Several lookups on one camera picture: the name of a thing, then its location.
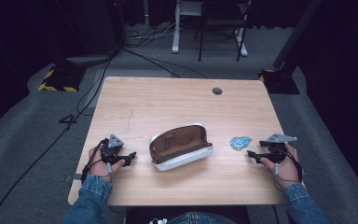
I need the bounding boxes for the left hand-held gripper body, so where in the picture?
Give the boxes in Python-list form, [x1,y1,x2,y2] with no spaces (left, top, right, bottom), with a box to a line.
[101,133,129,166]

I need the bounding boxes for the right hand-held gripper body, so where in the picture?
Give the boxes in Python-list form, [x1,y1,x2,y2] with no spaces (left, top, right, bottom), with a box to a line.
[258,133,298,164]

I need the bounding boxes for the small blue patterned packet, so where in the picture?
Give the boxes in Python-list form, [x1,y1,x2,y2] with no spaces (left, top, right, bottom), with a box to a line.
[229,135,254,152]

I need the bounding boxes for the white pouch with brown lining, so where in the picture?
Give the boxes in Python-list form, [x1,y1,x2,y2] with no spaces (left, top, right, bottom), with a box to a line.
[148,122,214,173]

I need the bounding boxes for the person's left hand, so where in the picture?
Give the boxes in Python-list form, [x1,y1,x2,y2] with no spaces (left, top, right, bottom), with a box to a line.
[88,147,126,183]

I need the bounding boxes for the person's right hand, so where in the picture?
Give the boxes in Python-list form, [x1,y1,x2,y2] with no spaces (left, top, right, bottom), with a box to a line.
[259,143,302,189]

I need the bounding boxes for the wooden table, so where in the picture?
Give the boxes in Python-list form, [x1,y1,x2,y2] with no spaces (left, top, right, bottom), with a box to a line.
[0,46,209,224]

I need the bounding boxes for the black stand base with pole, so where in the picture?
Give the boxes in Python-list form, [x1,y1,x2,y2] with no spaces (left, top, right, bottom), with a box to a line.
[257,0,324,95]

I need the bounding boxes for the black stand base striped edge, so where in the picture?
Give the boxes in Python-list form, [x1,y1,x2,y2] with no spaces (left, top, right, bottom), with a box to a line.
[37,63,88,93]

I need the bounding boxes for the person's legs in jeans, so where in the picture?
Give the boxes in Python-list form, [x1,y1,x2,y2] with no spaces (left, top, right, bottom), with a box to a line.
[167,211,238,224]

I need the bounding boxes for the grey round stand base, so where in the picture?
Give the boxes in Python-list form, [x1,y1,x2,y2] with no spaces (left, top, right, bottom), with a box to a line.
[65,53,114,67]

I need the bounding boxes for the black chair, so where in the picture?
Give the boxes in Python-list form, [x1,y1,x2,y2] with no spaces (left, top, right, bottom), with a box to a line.
[194,0,254,63]

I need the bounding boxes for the right hand-held gripper black cable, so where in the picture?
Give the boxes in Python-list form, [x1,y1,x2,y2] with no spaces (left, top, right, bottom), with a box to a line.
[272,145,304,191]

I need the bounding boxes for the hand-held gripper black cable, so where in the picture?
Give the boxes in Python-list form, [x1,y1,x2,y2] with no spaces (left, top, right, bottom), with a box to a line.
[79,137,110,185]
[272,145,304,191]

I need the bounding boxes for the left hand-held gripper black cable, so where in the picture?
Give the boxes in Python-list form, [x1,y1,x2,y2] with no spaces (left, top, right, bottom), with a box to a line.
[79,137,110,185]

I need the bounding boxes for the bundle of floor cables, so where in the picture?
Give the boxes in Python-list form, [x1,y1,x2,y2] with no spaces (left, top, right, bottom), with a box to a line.
[124,21,181,49]

